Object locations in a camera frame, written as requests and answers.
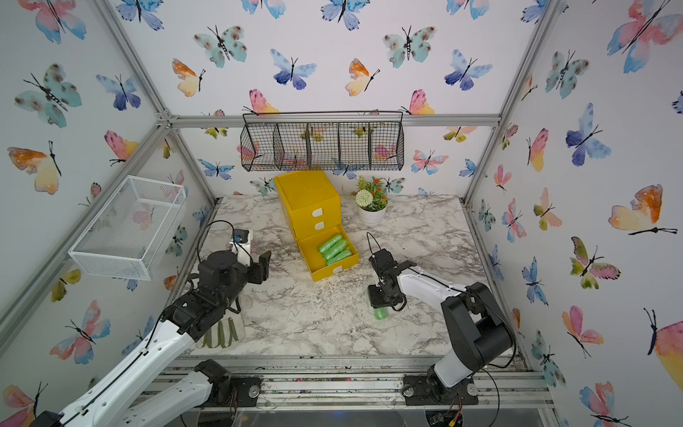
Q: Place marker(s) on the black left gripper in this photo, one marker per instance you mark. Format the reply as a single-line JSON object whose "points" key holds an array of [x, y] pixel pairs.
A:
{"points": [[260, 271]]}

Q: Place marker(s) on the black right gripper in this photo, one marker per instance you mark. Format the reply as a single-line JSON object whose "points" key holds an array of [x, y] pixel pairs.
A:
{"points": [[374, 302]]}

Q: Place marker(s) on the green trash bag roll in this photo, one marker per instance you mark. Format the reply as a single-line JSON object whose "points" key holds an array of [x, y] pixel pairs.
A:
{"points": [[336, 249], [381, 313], [339, 257], [330, 243]]}

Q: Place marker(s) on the yellow plastic drawer unit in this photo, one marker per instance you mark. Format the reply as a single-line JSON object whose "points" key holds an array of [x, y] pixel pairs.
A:
{"points": [[312, 208]]}

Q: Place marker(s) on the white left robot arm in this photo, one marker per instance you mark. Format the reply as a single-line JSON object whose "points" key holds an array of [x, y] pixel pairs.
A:
{"points": [[112, 401]]}

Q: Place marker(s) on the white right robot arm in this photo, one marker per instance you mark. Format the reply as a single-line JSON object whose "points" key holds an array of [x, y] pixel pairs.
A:
{"points": [[478, 331]]}

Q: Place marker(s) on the white green work glove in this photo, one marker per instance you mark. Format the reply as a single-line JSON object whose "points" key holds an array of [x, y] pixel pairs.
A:
{"points": [[228, 333]]}

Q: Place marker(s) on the green plant in white pot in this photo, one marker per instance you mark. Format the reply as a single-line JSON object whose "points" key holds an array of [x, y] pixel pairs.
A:
{"points": [[371, 200]]}

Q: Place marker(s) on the white mesh wall basket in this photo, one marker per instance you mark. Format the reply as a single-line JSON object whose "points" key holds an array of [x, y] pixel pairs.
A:
{"points": [[130, 230]]}

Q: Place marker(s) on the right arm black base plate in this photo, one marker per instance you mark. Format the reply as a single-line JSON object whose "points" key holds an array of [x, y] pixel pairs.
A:
{"points": [[428, 390]]}

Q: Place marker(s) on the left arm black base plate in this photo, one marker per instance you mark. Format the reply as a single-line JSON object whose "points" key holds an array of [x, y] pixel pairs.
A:
{"points": [[227, 389]]}

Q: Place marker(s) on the black wire wall basket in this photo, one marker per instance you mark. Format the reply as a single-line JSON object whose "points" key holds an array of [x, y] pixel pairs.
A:
{"points": [[342, 142]]}

